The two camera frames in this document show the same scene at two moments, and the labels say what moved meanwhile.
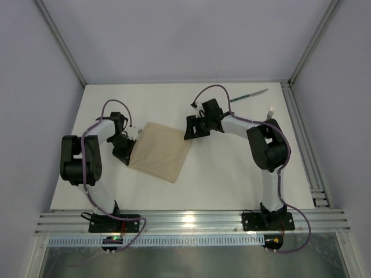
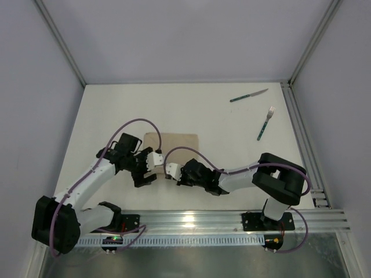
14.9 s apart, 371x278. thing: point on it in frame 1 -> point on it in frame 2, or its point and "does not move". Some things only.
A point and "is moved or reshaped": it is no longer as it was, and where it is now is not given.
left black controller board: (112, 240) does not move
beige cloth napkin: (160, 151) is moved or reshaped
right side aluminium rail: (311, 164) does not move
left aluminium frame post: (60, 39) does not move
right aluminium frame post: (330, 13) does not move
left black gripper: (123, 149) -> (142, 167)
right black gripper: (196, 127) -> (185, 174)
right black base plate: (252, 221) does not move
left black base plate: (106, 223) does not move
